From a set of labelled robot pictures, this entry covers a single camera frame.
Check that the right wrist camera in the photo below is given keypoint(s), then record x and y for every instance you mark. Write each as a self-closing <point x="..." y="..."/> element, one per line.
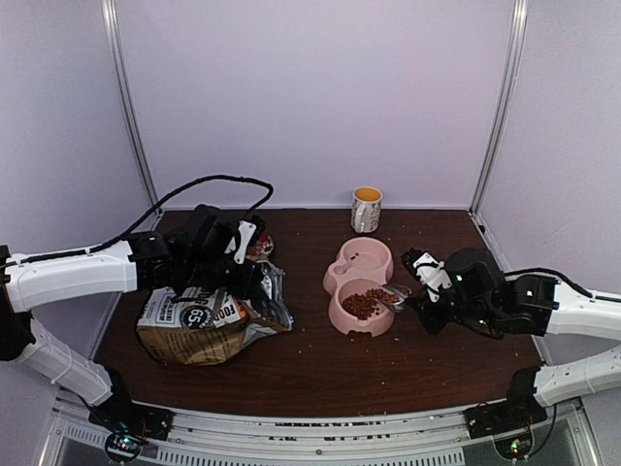
<point x="427" y="271"/>

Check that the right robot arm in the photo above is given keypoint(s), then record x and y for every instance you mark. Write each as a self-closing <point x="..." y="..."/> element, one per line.
<point x="470" y="289"/>

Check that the brown pet food bag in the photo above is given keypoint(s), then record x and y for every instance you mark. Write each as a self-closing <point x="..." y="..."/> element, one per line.
<point x="205" y="328"/>

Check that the aluminium wall post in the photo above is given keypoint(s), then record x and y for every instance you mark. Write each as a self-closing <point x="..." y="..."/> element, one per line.
<point x="515" y="45"/>
<point x="111" y="24"/>

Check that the left aluminium wall post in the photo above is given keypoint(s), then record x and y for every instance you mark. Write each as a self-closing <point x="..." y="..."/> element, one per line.
<point x="111" y="24"/>

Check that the pink double pet bowl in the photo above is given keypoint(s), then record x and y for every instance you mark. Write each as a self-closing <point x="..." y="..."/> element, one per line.
<point x="361" y="264"/>

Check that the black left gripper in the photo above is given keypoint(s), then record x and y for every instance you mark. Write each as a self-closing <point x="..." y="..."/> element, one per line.
<point x="251" y="275"/>

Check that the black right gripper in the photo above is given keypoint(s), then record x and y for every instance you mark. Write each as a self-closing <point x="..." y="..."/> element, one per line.
<point x="419" y="301"/>

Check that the aluminium front rail frame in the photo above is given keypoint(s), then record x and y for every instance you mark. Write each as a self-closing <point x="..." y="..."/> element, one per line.
<point x="438" y="437"/>

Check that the metal food scoop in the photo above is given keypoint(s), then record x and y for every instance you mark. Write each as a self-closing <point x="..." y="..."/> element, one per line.
<point x="394" y="296"/>

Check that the small patterned cup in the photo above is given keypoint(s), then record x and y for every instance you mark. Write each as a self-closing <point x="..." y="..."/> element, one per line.
<point x="263" y="247"/>

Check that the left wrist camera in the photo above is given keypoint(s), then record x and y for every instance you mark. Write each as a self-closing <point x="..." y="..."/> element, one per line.
<point x="246" y="239"/>

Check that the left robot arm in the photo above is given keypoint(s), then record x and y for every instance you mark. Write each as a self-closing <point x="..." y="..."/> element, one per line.
<point x="208" y="251"/>

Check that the floral mug yellow inside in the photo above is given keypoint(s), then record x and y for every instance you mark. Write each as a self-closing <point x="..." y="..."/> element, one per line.
<point x="366" y="209"/>

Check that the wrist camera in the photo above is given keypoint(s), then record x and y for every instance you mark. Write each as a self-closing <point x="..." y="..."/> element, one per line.
<point x="246" y="239"/>
<point x="427" y="271"/>

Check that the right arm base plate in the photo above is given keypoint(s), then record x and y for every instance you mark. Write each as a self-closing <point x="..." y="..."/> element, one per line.
<point x="497" y="418"/>

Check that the right aluminium wall post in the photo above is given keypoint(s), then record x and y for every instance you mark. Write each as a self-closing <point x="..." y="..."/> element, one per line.
<point x="515" y="45"/>

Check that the brown kibble pet food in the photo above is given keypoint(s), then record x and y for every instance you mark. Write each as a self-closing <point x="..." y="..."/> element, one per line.
<point x="363" y="305"/>

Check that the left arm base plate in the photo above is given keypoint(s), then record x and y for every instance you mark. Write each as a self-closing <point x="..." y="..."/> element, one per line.
<point x="142" y="422"/>

